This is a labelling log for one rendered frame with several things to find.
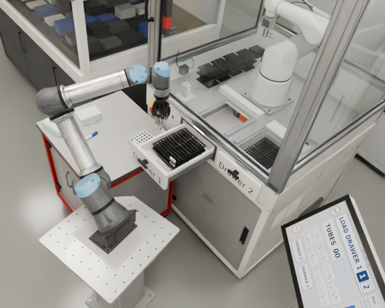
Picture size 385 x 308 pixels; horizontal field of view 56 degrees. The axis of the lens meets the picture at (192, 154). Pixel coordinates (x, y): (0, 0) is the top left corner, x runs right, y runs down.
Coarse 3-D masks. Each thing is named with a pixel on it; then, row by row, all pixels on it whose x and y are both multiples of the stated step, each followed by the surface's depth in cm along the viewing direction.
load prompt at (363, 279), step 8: (336, 216) 138; (344, 216) 135; (336, 224) 136; (344, 224) 134; (344, 232) 132; (352, 232) 130; (344, 240) 131; (352, 240) 129; (352, 248) 127; (360, 248) 125; (352, 256) 126; (360, 256) 124; (352, 264) 124; (360, 264) 123; (360, 272) 121; (368, 272) 119; (360, 280) 120; (368, 280) 118; (360, 288) 119; (368, 288) 117
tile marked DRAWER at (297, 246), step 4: (296, 240) 145; (300, 240) 144; (292, 244) 145; (296, 244) 144; (300, 244) 143; (296, 248) 143; (300, 248) 142; (296, 252) 142; (300, 252) 141; (304, 252) 139; (296, 256) 141; (300, 256) 140; (304, 256) 139; (296, 260) 140; (300, 260) 139
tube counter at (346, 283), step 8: (336, 248) 131; (336, 256) 130; (344, 256) 128; (336, 264) 128; (344, 264) 126; (344, 272) 125; (344, 280) 124; (352, 280) 122; (344, 288) 122; (352, 288) 120; (344, 296) 121; (352, 296) 119
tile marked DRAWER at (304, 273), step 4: (304, 264) 137; (308, 264) 136; (300, 268) 137; (304, 268) 136; (308, 268) 135; (300, 272) 137; (304, 272) 135; (308, 272) 134; (300, 276) 136; (304, 276) 135; (308, 276) 134; (300, 280) 135; (304, 280) 134; (308, 280) 133; (312, 280) 132; (304, 284) 133; (308, 284) 132; (312, 284) 131; (304, 288) 132; (308, 288) 131
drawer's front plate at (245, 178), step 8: (216, 160) 190; (224, 160) 185; (232, 160) 182; (224, 168) 188; (232, 168) 183; (240, 168) 179; (240, 176) 180; (248, 176) 176; (240, 184) 183; (248, 184) 178; (256, 184) 173; (248, 192) 181; (256, 192) 176
